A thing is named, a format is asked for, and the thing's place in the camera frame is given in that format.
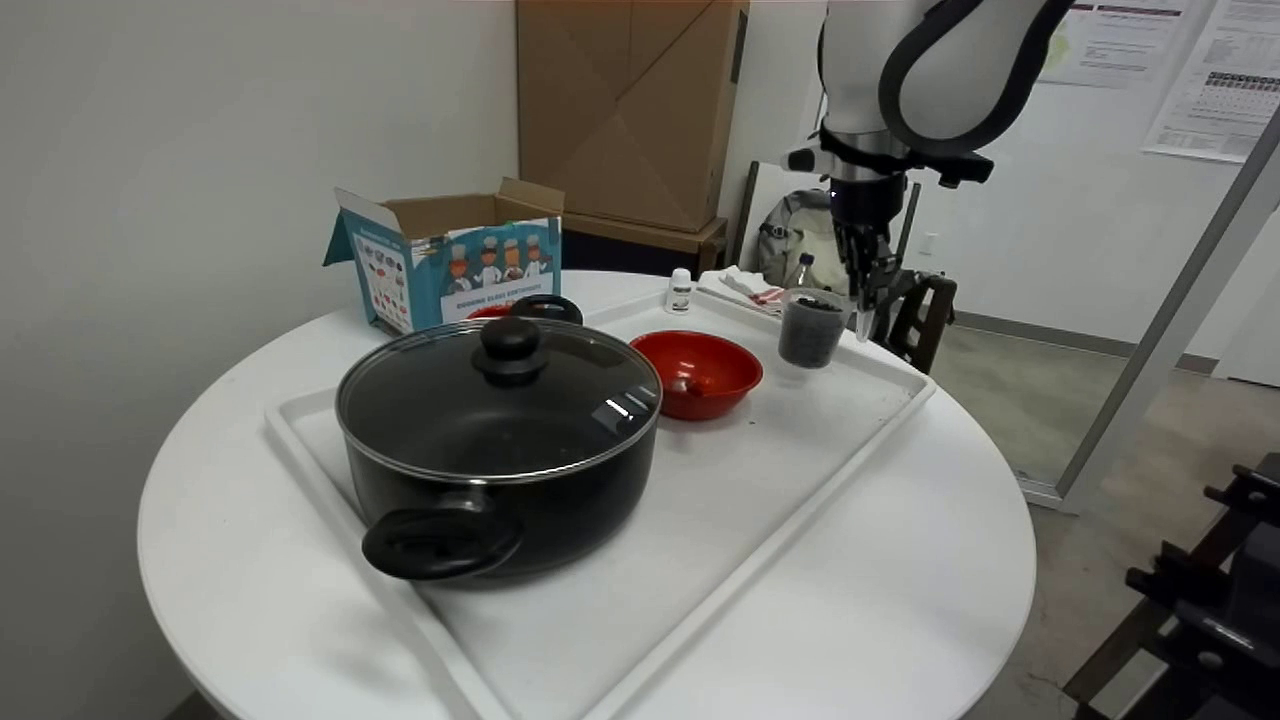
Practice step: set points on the red cup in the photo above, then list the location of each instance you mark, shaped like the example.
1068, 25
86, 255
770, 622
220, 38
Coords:
489, 312

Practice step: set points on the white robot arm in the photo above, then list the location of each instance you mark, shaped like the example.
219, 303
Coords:
934, 64

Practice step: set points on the white wall poster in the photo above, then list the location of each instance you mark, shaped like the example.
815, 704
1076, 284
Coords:
1134, 46
1225, 95

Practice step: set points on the white rectangular tray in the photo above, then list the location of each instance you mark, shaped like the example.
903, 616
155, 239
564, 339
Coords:
721, 535

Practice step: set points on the dark chair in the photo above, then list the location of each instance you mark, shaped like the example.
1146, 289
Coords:
925, 325

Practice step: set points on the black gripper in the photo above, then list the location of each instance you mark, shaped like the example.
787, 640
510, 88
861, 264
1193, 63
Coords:
871, 212

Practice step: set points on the white towel with red stripes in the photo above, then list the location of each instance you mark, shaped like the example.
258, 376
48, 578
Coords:
753, 289

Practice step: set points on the grey beige backpack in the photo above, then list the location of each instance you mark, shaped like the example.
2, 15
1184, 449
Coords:
794, 240

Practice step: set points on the blue cardboard box with chefs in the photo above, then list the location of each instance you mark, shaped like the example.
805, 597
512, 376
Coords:
462, 264

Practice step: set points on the large brown cardboard box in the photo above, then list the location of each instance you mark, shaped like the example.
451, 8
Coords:
624, 107

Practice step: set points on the white metal frame post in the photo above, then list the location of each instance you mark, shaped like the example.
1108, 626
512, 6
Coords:
1162, 332

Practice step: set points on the black cooking pot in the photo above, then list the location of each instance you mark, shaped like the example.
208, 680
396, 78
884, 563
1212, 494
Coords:
535, 514

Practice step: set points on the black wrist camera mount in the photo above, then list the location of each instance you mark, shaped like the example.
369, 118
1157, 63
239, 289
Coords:
941, 166

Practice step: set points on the black metal stand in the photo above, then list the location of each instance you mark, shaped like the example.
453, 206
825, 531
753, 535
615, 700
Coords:
1200, 603

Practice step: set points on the glass pot lid black knob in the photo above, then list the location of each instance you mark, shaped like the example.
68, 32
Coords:
465, 407

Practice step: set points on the small dark grey cup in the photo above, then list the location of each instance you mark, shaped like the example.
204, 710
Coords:
808, 332

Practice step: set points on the small white bottle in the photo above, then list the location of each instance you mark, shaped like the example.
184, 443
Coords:
683, 289

